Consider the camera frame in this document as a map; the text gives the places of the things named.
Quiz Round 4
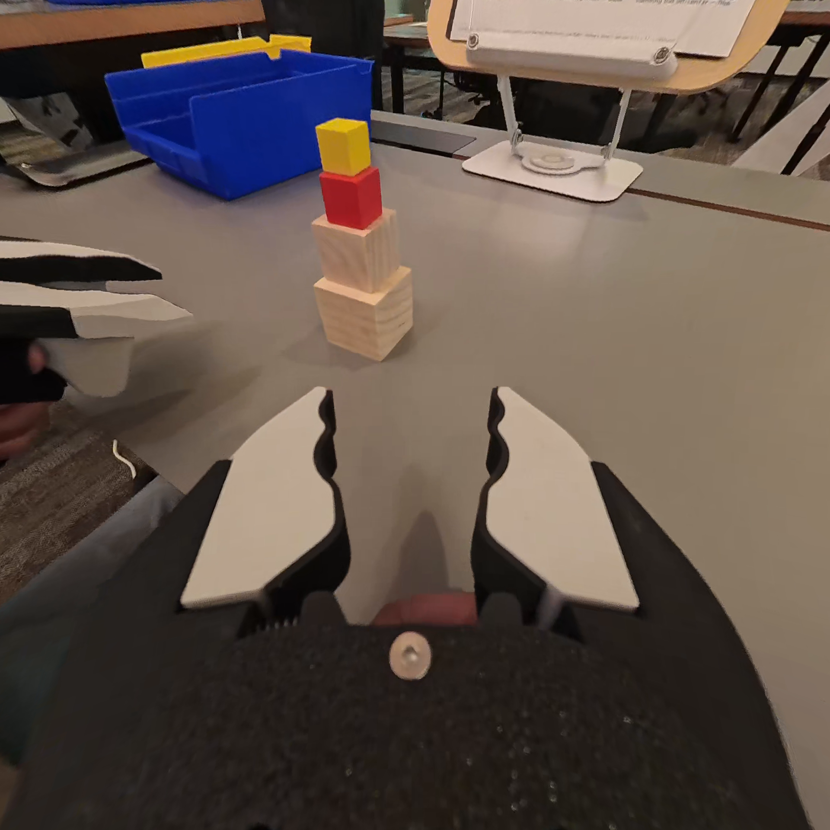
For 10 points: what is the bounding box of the wooden display board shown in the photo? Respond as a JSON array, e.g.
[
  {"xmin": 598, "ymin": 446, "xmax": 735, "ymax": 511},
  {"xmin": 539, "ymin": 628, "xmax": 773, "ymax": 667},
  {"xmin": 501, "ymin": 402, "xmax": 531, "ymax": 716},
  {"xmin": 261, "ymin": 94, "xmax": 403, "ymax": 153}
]
[{"xmin": 427, "ymin": 0, "xmax": 789, "ymax": 96}]

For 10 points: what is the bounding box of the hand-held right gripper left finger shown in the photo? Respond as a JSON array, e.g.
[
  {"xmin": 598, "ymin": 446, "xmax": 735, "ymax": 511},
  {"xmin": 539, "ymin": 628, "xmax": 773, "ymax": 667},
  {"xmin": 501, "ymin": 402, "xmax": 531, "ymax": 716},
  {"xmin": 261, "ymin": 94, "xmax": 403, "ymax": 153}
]
[{"xmin": 181, "ymin": 387, "xmax": 352, "ymax": 613}]

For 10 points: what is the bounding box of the medium wooden cube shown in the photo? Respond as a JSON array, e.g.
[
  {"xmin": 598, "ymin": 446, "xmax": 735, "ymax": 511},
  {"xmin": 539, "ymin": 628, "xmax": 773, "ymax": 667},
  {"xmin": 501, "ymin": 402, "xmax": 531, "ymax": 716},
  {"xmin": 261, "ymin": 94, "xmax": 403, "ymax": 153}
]
[{"xmin": 312, "ymin": 209, "xmax": 402, "ymax": 294}]

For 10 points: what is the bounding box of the brown wooden desk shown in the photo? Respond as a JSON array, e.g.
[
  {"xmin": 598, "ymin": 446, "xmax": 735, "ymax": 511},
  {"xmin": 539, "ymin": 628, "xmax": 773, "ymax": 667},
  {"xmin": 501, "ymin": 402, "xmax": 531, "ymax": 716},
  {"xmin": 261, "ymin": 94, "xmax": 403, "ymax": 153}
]
[{"xmin": 0, "ymin": 0, "xmax": 267, "ymax": 50}]

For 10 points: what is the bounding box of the yellow wooden cube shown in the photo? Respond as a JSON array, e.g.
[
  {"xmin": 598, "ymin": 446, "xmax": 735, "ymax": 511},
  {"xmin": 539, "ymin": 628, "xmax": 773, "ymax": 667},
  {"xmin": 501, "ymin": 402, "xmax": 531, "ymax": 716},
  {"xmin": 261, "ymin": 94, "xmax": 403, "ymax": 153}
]
[{"xmin": 316, "ymin": 118, "xmax": 374, "ymax": 177}]

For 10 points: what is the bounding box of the person's left hand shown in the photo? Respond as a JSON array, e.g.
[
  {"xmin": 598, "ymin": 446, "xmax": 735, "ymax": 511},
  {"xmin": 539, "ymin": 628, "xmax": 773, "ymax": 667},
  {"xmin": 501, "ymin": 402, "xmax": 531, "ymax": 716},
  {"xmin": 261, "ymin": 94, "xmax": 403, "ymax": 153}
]
[{"xmin": 0, "ymin": 340, "xmax": 55, "ymax": 463}]

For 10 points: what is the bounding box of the white slanted panel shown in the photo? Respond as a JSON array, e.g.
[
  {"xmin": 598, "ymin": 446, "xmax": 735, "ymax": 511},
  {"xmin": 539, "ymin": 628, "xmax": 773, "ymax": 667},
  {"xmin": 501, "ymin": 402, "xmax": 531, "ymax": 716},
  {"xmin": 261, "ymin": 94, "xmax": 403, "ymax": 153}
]
[{"xmin": 733, "ymin": 91, "xmax": 830, "ymax": 176}]

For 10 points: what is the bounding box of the yellow plastic bin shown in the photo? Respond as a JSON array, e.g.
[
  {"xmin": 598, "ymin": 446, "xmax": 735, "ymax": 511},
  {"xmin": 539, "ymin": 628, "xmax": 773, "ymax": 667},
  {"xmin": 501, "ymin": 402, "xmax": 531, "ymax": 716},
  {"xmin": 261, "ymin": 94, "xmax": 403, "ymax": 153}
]
[{"xmin": 140, "ymin": 34, "xmax": 313, "ymax": 70}]

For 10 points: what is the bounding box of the black office chair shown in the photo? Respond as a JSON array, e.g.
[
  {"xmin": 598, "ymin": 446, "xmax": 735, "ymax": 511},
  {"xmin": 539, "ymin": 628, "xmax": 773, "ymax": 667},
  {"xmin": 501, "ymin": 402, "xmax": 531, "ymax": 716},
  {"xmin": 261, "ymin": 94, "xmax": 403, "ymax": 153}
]
[{"xmin": 493, "ymin": 78, "xmax": 636, "ymax": 144}]

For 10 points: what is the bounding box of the red wooden cube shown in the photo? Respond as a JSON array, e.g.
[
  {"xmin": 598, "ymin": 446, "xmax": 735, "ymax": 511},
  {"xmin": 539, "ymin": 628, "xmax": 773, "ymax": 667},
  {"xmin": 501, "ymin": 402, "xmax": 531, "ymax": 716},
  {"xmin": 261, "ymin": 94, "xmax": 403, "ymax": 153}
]
[{"xmin": 321, "ymin": 168, "xmax": 385, "ymax": 230}]

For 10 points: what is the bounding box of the white instruction sheet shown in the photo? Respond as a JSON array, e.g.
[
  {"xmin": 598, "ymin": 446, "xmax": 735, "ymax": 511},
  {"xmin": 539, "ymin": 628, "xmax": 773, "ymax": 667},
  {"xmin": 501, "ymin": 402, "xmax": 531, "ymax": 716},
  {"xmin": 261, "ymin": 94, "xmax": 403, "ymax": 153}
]
[{"xmin": 448, "ymin": 0, "xmax": 760, "ymax": 59}]

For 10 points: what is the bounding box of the person's trouser leg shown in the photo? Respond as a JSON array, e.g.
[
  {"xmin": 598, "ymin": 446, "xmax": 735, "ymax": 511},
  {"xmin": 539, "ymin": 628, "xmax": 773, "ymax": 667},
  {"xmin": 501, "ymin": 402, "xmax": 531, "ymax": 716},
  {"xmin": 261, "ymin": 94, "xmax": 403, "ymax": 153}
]
[{"xmin": 0, "ymin": 474, "xmax": 189, "ymax": 779}]

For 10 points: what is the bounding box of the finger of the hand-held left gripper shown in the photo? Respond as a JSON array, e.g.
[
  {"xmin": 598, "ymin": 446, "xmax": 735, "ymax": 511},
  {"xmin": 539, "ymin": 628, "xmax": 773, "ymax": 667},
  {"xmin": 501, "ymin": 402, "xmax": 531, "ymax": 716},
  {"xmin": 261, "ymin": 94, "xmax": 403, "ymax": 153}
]
[
  {"xmin": 0, "ymin": 283, "xmax": 193, "ymax": 343},
  {"xmin": 0, "ymin": 238, "xmax": 163, "ymax": 289}
]

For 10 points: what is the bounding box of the white folding stand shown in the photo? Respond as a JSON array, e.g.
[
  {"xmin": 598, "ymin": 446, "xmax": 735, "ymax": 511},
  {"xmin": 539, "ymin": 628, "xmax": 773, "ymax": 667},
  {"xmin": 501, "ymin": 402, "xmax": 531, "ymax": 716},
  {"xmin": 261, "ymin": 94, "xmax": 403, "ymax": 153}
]
[{"xmin": 462, "ymin": 26, "xmax": 679, "ymax": 203}]

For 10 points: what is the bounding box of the blue plastic bin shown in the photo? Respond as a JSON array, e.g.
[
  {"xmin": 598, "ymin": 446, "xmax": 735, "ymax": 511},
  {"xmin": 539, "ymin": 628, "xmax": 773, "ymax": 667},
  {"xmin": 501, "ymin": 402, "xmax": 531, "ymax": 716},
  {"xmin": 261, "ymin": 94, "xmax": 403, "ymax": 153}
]
[{"xmin": 104, "ymin": 50, "xmax": 374, "ymax": 202}]

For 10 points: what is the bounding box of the large wooden cube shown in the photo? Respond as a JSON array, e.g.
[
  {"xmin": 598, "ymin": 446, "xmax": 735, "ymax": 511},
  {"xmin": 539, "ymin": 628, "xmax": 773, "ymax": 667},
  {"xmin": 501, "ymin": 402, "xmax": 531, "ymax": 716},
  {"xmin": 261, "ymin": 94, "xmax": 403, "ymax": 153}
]
[{"xmin": 314, "ymin": 266, "xmax": 416, "ymax": 363}]

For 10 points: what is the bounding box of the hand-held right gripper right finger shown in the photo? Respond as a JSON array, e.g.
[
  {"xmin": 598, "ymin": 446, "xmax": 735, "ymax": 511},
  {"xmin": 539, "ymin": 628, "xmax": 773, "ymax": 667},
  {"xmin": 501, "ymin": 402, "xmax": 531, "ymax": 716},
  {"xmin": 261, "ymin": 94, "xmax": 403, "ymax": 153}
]
[{"xmin": 471, "ymin": 386, "xmax": 642, "ymax": 616}]

